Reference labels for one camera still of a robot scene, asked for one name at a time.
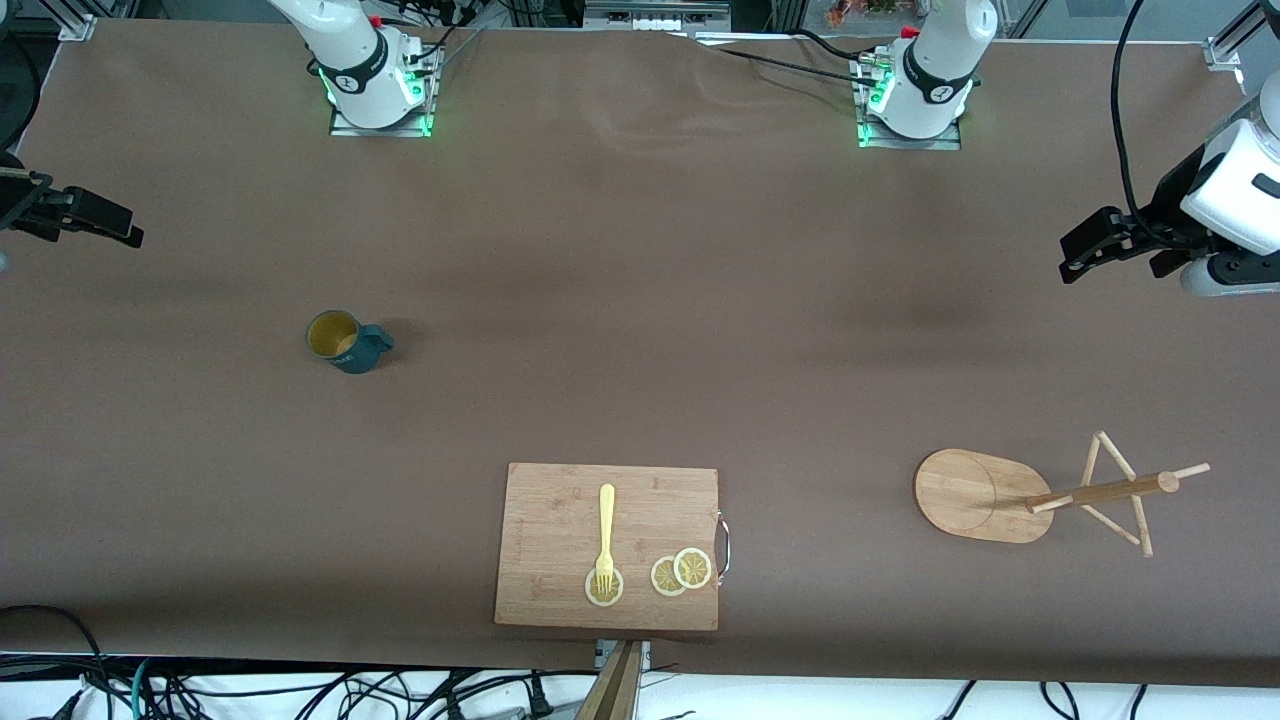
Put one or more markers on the black plug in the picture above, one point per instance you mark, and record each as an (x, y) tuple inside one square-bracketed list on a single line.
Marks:
[(541, 700)]

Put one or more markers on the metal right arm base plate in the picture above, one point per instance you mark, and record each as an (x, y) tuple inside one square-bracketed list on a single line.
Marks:
[(345, 128)]

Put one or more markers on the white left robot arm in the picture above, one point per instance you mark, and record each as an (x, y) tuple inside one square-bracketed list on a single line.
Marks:
[(935, 60)]

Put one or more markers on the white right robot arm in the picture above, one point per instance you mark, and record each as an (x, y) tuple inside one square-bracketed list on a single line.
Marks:
[(350, 50)]

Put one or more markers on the teal mug with yellow inside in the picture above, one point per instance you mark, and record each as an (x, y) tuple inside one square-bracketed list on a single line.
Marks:
[(355, 358)]

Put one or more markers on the metal post bracket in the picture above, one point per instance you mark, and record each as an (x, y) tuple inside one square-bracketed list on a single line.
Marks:
[(642, 652)]

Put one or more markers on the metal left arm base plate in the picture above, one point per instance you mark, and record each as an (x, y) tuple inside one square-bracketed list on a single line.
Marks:
[(945, 143)]

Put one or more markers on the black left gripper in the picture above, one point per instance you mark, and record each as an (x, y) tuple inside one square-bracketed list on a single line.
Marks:
[(1166, 208)]

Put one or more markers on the wooden camera post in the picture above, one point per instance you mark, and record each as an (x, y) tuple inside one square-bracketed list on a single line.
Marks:
[(615, 690)]

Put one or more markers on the wooden mug rack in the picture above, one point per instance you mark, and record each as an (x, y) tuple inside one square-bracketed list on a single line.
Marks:
[(970, 495)]

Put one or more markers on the bamboo cutting board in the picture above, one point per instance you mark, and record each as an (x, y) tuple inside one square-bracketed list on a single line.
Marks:
[(550, 520)]

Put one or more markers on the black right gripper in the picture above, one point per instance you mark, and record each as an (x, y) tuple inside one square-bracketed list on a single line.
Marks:
[(22, 203)]

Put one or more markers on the aluminium frame bracket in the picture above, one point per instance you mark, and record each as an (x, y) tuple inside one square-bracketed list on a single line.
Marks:
[(1225, 45), (80, 22)]

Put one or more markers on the grey power strip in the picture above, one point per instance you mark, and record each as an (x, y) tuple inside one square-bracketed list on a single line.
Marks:
[(655, 15)]

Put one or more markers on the yellow plastic fork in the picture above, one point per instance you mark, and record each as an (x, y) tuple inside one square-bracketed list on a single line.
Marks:
[(606, 520)]

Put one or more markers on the lemon slice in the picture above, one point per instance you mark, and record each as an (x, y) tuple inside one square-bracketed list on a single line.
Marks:
[(615, 593), (693, 568), (661, 578)]

